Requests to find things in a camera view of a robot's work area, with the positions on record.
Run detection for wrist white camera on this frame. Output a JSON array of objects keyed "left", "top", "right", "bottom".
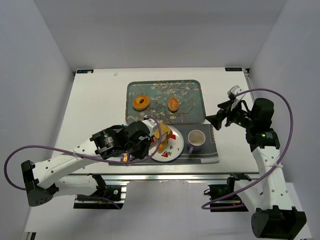
[
  {"left": 227, "top": 85, "right": 246, "bottom": 111},
  {"left": 142, "top": 118, "right": 159, "bottom": 136}
]

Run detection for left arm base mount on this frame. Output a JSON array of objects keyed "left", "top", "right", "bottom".
[{"left": 73, "top": 181, "right": 129, "bottom": 210}]

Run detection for brown bread slice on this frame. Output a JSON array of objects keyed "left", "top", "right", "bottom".
[{"left": 152, "top": 122, "right": 173, "bottom": 142}]

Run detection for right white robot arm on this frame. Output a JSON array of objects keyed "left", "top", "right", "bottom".
[{"left": 206, "top": 98, "right": 307, "bottom": 240}]

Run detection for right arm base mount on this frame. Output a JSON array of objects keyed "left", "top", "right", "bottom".
[{"left": 203, "top": 174, "right": 253, "bottom": 213}]

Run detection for small round glazed bun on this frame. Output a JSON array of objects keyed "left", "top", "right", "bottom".
[{"left": 168, "top": 97, "right": 179, "bottom": 112}]

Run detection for striped yellow croissant roll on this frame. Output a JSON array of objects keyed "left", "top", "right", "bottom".
[{"left": 158, "top": 140, "right": 168, "bottom": 153}]

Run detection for left blue table label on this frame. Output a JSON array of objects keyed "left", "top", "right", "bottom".
[{"left": 76, "top": 69, "right": 94, "bottom": 74}]

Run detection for aluminium table edge rail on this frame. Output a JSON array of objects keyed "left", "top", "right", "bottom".
[{"left": 64, "top": 172, "right": 266, "bottom": 183}]

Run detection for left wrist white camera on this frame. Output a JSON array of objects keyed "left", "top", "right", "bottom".
[{"left": 142, "top": 118, "right": 159, "bottom": 136}]

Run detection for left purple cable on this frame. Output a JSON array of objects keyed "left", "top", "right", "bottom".
[{"left": 3, "top": 114, "right": 162, "bottom": 210}]

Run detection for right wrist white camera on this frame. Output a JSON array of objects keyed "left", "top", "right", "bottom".
[{"left": 227, "top": 85, "right": 246, "bottom": 111}]

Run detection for blue table label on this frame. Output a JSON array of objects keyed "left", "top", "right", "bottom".
[
  {"left": 76, "top": 69, "right": 94, "bottom": 74},
  {"left": 224, "top": 67, "right": 243, "bottom": 72}
]

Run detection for silver metal tongs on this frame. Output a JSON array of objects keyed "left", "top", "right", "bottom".
[{"left": 149, "top": 132, "right": 171, "bottom": 151}]

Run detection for grey striped placemat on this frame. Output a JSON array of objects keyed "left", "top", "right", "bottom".
[{"left": 108, "top": 123, "right": 221, "bottom": 166}]

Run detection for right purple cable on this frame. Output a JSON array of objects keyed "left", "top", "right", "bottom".
[{"left": 201, "top": 86, "right": 295, "bottom": 210}]

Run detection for orange glazed donut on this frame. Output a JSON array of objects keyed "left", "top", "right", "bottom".
[{"left": 132, "top": 95, "right": 150, "bottom": 111}]

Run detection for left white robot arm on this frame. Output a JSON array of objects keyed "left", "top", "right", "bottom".
[{"left": 21, "top": 119, "right": 158, "bottom": 207}]

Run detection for right blue table label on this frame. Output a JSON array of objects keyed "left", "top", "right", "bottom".
[{"left": 224, "top": 67, "right": 243, "bottom": 72}]

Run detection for floral teal serving tray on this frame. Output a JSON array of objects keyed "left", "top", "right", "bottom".
[{"left": 125, "top": 79, "right": 206, "bottom": 125}]

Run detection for lavender ceramic mug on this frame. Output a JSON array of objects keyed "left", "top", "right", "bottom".
[{"left": 187, "top": 129, "right": 206, "bottom": 155}]

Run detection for purple cable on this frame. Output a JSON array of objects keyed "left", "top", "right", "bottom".
[
  {"left": 3, "top": 114, "right": 162, "bottom": 210},
  {"left": 201, "top": 86, "right": 295, "bottom": 210}
]

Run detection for white strawberry pattern plate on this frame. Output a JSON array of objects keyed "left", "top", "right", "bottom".
[{"left": 151, "top": 125, "right": 185, "bottom": 163}]

